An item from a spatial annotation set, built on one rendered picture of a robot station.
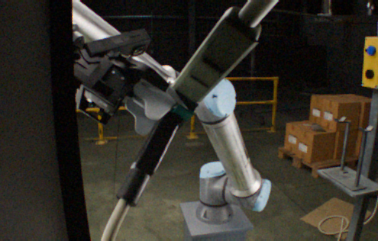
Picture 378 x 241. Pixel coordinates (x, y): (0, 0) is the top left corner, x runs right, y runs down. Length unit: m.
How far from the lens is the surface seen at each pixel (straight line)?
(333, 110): 3.85
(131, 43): 0.47
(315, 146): 3.67
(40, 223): 0.22
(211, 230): 1.42
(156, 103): 0.41
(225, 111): 0.88
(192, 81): 0.40
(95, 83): 0.41
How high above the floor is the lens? 1.46
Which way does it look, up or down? 13 degrees down
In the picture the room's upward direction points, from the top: straight up
